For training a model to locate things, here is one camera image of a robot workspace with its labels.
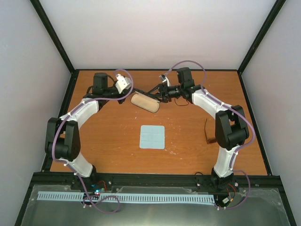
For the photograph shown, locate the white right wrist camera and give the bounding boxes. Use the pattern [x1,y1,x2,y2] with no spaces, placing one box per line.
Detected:
[159,74,170,87]

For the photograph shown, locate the black checkered glasses case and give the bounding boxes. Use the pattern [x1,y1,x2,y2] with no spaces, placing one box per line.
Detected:
[131,93,160,113]

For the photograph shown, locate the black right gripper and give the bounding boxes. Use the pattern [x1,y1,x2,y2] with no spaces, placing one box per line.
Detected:
[147,83,183,104]

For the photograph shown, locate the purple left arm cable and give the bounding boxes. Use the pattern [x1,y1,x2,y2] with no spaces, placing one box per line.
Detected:
[52,69,135,214]

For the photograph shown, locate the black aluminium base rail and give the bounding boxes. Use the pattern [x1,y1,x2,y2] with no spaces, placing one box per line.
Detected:
[32,172,282,192]

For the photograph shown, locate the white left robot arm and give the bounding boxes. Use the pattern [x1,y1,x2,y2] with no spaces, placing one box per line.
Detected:
[45,69,134,190]

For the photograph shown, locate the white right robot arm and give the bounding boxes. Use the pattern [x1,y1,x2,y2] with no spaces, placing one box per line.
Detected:
[146,67,249,190]

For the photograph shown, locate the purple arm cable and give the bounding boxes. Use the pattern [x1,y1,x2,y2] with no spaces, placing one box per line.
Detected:
[52,69,135,214]
[164,60,256,210]

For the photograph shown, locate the black frame post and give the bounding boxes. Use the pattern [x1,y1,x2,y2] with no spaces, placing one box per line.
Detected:
[30,0,75,74]
[237,0,286,75]

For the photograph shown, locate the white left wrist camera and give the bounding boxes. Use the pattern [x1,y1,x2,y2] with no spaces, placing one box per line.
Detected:
[115,73,132,94]

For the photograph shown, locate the black left frame post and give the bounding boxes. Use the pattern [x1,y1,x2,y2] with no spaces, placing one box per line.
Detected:
[30,0,75,74]

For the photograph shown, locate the brown translucent sunglasses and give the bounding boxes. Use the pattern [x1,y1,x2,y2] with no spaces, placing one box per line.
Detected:
[203,118,217,145]

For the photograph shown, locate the light blue cleaning cloth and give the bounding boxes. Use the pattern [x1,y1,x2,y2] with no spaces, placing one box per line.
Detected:
[139,125,165,149]

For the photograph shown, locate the light blue slotted cable duct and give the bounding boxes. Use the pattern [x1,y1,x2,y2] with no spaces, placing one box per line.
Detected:
[36,191,215,205]

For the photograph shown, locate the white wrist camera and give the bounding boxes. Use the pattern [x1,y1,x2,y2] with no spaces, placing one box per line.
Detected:
[159,74,170,87]
[115,73,132,94]

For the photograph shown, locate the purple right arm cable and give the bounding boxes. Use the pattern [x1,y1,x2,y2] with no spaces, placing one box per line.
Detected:
[164,60,256,210]

